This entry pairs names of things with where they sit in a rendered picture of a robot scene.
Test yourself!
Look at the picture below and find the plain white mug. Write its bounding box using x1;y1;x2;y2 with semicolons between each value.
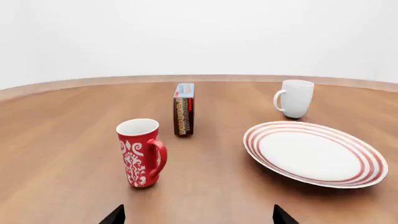
273;79;315;119

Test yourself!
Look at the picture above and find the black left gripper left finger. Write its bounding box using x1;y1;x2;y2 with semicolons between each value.
98;203;126;224

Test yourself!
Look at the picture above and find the chocolate pudding box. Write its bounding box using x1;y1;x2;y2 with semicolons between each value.
173;82;195;137

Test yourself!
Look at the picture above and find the red mug with white pattern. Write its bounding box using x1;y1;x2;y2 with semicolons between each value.
116;118;168;188

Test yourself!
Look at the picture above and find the white plate with red rings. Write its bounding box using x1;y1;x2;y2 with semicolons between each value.
243;121;389;189

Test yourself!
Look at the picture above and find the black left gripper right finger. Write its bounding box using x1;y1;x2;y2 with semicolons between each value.
272;203;300;224

